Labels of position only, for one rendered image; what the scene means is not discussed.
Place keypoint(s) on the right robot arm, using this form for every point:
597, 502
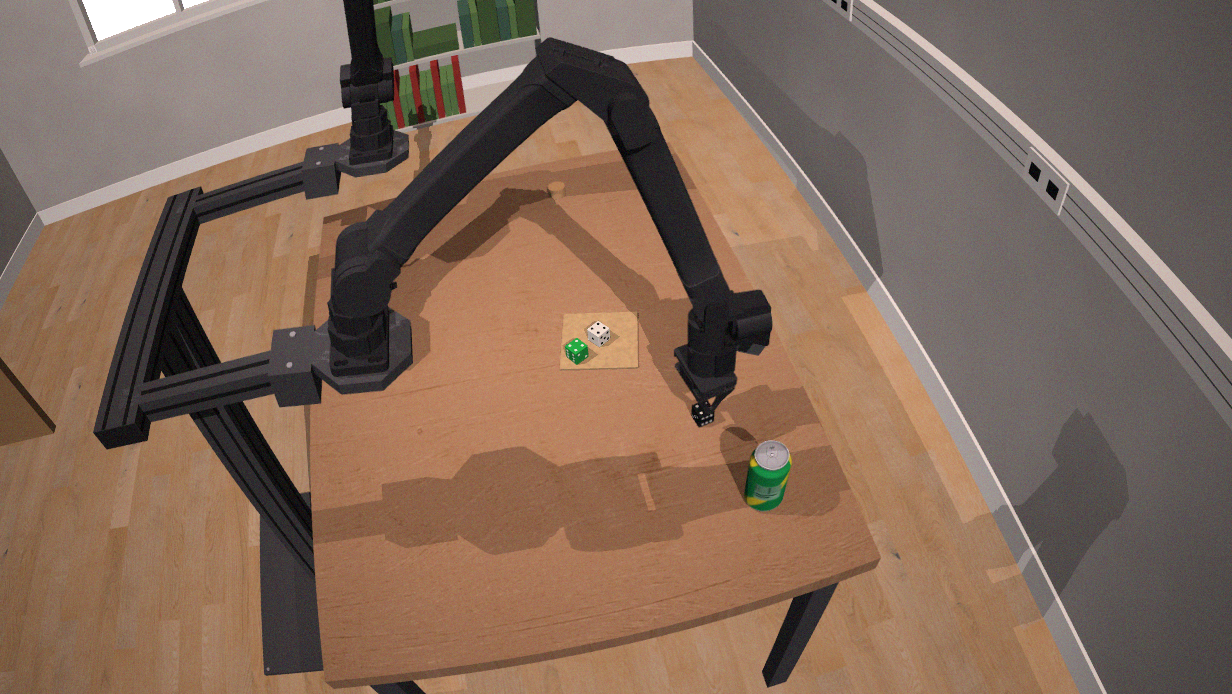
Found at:
549, 84

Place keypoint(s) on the black die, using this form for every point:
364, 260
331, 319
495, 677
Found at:
700, 417

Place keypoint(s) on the green die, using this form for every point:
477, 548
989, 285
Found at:
576, 351

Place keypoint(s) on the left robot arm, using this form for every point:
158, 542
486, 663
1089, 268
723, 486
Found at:
370, 137

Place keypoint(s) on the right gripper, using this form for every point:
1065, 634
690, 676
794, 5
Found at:
698, 370

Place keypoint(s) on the white die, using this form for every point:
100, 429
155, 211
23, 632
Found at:
598, 333

